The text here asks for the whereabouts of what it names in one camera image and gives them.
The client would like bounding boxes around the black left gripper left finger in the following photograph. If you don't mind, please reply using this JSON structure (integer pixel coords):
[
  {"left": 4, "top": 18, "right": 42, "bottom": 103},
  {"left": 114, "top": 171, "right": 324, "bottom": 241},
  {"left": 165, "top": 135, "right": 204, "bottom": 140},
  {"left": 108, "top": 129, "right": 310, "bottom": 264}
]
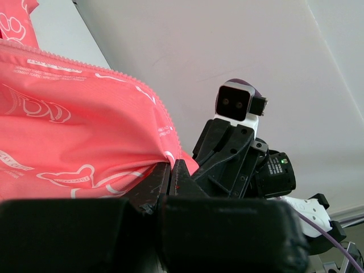
[{"left": 1, "top": 163, "right": 171, "bottom": 272}]

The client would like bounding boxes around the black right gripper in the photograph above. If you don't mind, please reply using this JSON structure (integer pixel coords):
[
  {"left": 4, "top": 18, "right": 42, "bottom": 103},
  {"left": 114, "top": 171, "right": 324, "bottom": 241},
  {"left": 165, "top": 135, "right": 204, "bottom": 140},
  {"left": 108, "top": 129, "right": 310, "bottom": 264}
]
[{"left": 192, "top": 118, "right": 269, "bottom": 198}]

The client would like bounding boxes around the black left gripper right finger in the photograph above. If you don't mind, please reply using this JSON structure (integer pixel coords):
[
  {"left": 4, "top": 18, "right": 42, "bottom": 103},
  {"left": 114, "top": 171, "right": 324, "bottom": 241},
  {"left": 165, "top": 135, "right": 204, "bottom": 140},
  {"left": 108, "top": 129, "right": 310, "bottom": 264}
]
[{"left": 158, "top": 159, "right": 311, "bottom": 273}]

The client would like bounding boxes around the pink hooded jacket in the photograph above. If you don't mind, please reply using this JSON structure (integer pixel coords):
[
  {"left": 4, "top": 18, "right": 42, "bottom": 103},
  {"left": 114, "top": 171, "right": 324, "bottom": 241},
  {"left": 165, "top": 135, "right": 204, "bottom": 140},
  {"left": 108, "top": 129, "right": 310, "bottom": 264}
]
[{"left": 1, "top": 1, "right": 198, "bottom": 200}]

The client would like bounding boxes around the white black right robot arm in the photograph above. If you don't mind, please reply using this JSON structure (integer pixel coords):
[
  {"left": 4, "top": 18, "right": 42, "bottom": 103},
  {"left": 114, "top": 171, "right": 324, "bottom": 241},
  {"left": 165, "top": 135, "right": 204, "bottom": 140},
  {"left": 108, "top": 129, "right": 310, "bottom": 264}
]
[{"left": 192, "top": 118, "right": 360, "bottom": 258}]

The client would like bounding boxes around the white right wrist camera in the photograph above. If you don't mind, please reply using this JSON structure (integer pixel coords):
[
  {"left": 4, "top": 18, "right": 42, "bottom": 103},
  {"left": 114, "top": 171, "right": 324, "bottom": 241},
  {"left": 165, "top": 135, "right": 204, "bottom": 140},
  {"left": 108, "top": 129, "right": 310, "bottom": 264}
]
[{"left": 214, "top": 78, "right": 268, "bottom": 135}]

